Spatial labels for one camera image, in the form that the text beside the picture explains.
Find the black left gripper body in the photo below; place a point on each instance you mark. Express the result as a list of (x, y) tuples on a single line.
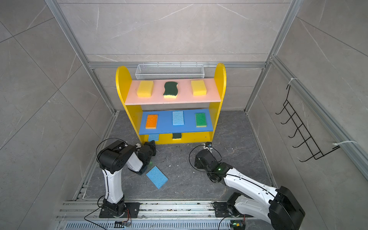
[(153, 151)]

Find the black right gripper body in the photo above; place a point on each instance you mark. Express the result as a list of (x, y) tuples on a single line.
[(199, 165)]

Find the blue sponge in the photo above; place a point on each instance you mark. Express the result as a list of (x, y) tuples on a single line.
[(178, 118), (157, 177), (153, 137)]

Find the orange sponge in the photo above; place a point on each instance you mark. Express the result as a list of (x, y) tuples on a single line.
[(151, 122)]

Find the dark green sponge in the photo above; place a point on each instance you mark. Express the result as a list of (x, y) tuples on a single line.
[(170, 90), (176, 136)]

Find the bright green sponge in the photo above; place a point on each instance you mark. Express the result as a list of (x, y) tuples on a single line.
[(200, 119)]

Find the yellow sponge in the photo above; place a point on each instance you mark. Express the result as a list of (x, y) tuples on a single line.
[(145, 89), (198, 88)]

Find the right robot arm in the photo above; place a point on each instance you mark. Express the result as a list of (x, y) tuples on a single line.
[(276, 206)]

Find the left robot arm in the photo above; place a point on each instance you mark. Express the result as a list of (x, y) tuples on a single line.
[(115, 156)]

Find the yellow shelf with coloured boards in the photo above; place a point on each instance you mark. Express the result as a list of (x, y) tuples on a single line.
[(172, 111)]

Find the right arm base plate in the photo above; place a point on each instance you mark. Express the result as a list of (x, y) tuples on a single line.
[(225, 209)]

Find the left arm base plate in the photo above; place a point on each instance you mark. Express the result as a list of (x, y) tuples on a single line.
[(120, 210)]

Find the white wire mesh basket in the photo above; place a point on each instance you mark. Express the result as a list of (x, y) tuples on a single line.
[(169, 71)]

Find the aluminium mounting rail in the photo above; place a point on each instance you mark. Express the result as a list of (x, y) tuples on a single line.
[(153, 215)]

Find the black wire hook rack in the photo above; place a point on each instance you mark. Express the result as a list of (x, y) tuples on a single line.
[(301, 130)]

